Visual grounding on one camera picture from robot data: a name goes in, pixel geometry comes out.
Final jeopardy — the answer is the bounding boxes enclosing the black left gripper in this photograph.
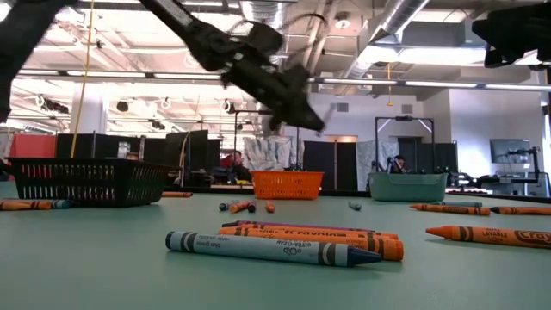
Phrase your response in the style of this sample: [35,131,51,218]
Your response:
[221,53,326,133]

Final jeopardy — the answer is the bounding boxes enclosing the crumpled white sheet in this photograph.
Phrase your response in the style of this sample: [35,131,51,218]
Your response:
[243,136,305,171]

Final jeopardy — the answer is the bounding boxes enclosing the orange mesh basket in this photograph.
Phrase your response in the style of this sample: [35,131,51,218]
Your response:
[250,170,325,201]

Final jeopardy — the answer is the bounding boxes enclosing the black curtain panel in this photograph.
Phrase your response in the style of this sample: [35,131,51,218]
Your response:
[303,140,359,191]

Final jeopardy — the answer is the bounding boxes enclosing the person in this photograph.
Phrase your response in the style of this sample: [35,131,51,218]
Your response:
[220,149,254,183]
[387,154,410,175]

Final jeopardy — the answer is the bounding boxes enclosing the long ceiling light strip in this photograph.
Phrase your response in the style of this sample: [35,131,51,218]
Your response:
[16,68,551,92]

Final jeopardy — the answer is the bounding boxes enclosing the black partition panels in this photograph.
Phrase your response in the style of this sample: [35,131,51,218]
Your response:
[55,130,223,187]

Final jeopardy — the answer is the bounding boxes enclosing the neighbouring work table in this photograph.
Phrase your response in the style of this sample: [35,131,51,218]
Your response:
[447,170,551,200]

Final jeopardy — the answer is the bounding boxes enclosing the teal plastic bin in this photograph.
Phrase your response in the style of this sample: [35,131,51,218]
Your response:
[368,171,449,203]

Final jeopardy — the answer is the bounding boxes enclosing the white pillar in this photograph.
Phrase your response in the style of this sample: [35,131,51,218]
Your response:
[70,92,108,135]

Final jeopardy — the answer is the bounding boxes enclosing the black mesh basket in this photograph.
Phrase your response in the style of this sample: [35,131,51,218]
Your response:
[7,157,171,208]

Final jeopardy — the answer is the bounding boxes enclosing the teal table mat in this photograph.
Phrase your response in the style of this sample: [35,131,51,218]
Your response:
[0,183,551,310]

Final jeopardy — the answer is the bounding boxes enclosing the red partition panel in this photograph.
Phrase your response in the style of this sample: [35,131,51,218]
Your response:
[8,133,58,183]

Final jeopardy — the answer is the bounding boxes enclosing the black frame stand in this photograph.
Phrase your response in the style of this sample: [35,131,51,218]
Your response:
[233,109,301,173]
[374,115,436,174]

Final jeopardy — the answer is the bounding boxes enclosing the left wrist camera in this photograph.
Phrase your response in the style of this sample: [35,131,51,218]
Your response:
[247,21,286,59]

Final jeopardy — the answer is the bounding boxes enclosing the black wall monitor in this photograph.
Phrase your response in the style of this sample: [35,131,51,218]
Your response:
[489,138,532,164]

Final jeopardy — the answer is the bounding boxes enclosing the corrugated silver duct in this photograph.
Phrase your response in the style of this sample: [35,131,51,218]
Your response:
[239,0,288,135]

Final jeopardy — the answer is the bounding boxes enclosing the yellow hanging cord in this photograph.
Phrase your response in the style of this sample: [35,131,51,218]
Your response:
[70,0,95,159]

